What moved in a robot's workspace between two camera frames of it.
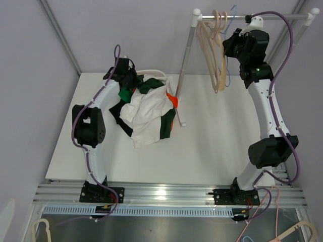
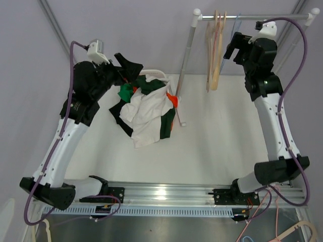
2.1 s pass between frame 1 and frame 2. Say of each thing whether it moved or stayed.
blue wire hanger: moved
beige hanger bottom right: stayed
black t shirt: stayed
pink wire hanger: moved
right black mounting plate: stayed
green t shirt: stayed
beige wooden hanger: moved
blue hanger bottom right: stayed
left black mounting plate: stayed
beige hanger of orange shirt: moved
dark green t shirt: stayed
